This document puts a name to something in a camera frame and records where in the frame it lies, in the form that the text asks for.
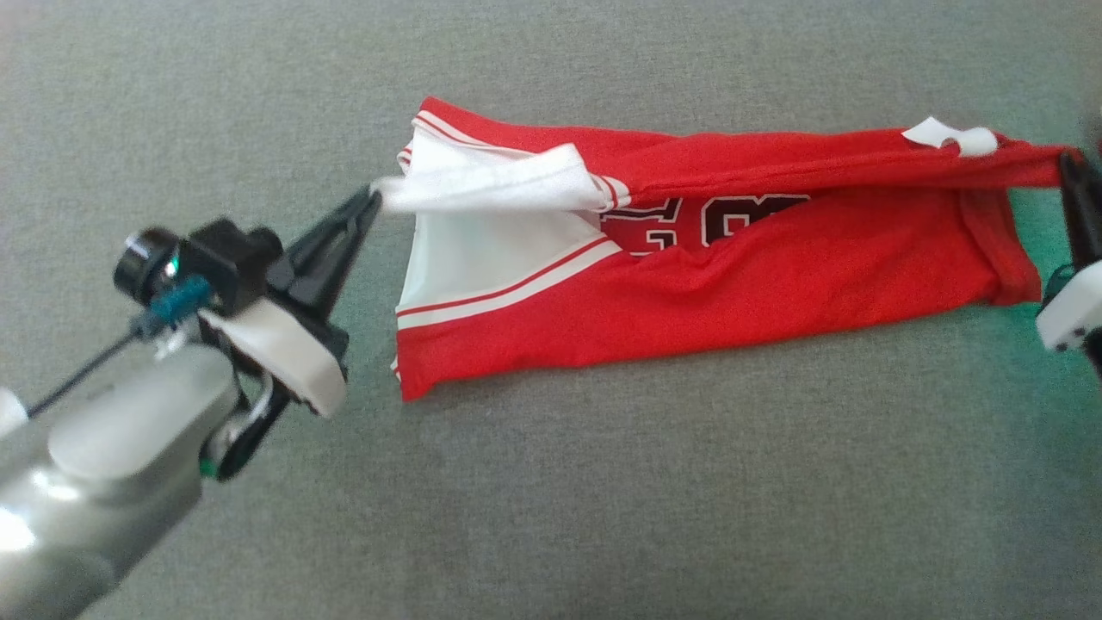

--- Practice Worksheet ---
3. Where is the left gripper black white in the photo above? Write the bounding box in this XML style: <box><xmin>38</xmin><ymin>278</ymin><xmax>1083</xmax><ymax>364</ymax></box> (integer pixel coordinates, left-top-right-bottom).
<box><xmin>114</xmin><ymin>189</ymin><xmax>382</xmax><ymax>419</ymax></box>

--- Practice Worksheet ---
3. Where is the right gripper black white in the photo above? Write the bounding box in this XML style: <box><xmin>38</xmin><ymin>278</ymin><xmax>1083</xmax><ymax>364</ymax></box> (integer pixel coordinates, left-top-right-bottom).
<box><xmin>1036</xmin><ymin>151</ymin><xmax>1102</xmax><ymax>380</ymax></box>

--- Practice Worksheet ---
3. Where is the red basketball jersey white trim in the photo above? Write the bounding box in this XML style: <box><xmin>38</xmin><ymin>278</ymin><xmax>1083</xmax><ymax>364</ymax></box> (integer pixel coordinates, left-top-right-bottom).
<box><xmin>370</xmin><ymin>96</ymin><xmax>1081</xmax><ymax>404</ymax></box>

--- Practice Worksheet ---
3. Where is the grey fabric sofa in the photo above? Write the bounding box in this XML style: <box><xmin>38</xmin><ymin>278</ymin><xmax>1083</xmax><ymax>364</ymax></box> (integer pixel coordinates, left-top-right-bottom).
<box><xmin>0</xmin><ymin>0</ymin><xmax>1102</xmax><ymax>620</ymax></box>

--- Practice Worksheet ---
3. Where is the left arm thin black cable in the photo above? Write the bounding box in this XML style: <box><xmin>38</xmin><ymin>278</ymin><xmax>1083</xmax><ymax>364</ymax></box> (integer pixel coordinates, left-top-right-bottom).
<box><xmin>26</xmin><ymin>274</ymin><xmax>214</xmax><ymax>419</ymax></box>

